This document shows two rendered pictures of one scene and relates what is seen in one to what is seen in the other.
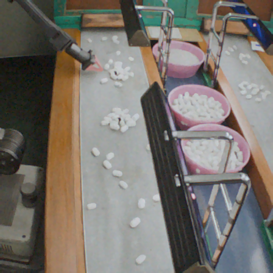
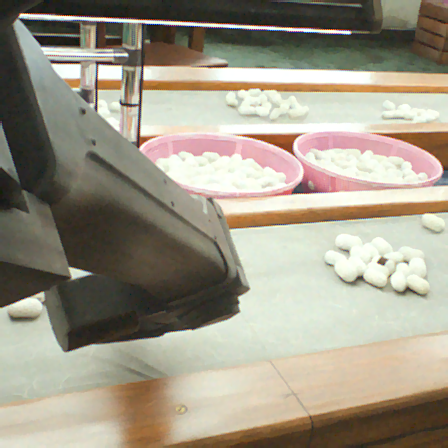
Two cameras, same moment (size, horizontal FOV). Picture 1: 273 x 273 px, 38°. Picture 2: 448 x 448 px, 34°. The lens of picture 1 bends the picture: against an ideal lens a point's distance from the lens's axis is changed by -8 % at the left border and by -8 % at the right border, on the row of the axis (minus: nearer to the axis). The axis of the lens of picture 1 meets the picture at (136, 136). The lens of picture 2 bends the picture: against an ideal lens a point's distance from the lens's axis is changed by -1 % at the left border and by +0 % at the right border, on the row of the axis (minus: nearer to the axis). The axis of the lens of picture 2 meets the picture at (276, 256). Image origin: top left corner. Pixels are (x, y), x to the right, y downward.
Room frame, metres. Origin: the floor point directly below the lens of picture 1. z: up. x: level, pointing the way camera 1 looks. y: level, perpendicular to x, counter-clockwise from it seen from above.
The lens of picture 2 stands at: (1.73, 0.84, 1.18)
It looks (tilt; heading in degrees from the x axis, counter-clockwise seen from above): 27 degrees down; 251
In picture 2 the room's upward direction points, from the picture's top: 9 degrees clockwise
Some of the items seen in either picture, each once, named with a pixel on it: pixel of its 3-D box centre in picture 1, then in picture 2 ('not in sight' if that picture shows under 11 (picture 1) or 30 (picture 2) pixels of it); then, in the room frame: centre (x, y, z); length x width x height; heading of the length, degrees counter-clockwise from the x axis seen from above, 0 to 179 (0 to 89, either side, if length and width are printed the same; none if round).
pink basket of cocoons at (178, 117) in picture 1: (198, 111); (218, 186); (1.47, -0.25, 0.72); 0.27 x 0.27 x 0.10
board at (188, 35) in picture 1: (170, 33); not in sight; (2.12, -0.13, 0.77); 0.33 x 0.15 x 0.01; 100
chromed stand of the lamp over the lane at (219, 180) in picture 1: (193, 214); not in sight; (0.74, -0.17, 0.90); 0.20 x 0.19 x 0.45; 10
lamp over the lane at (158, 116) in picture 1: (173, 166); not in sight; (0.73, -0.09, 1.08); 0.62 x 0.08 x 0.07; 10
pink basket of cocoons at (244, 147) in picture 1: (214, 155); (363, 179); (1.19, -0.29, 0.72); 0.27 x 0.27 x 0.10
